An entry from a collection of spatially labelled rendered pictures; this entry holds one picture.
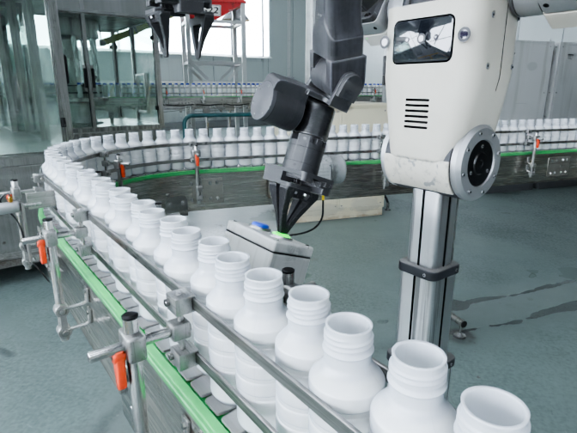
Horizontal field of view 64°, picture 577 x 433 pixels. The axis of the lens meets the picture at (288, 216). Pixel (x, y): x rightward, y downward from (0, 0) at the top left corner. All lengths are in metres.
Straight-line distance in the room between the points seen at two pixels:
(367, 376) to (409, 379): 0.05
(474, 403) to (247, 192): 1.81
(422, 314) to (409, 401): 0.81
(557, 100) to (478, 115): 6.07
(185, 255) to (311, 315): 0.23
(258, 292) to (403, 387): 0.17
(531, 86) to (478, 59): 5.76
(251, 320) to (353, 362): 0.12
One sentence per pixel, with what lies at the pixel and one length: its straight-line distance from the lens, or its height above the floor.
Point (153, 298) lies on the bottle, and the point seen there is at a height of 1.04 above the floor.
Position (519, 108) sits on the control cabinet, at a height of 1.07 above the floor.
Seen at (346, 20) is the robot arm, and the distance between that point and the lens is 0.67.
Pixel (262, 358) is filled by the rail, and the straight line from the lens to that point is 0.42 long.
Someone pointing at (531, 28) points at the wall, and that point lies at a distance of 13.79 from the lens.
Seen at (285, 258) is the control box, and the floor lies 1.09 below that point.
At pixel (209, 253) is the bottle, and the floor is 1.16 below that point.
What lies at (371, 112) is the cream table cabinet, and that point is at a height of 1.09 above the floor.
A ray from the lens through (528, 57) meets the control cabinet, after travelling 6.64.
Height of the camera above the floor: 1.34
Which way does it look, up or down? 16 degrees down
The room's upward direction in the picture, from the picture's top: straight up
